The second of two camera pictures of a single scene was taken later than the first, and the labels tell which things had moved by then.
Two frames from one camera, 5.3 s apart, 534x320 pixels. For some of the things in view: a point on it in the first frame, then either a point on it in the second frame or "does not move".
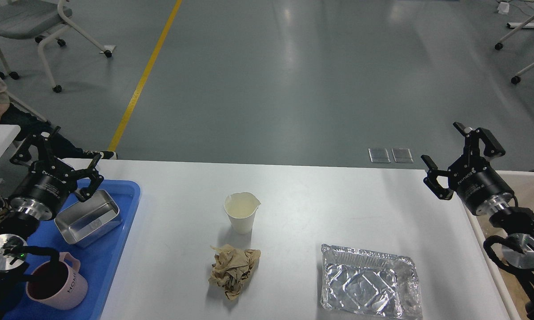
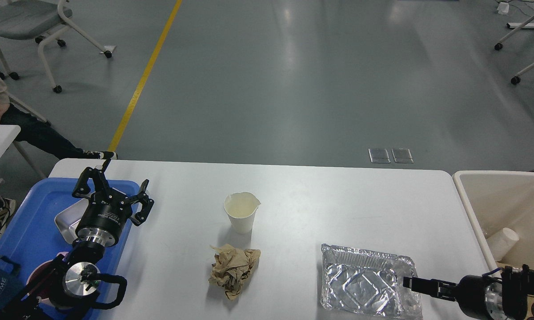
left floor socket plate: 379,155 does not move
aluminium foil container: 369,283 does not move
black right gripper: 472,176 → 474,292
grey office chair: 21,19 does not move
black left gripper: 49,184 → 106,217
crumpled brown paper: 232,267 does not move
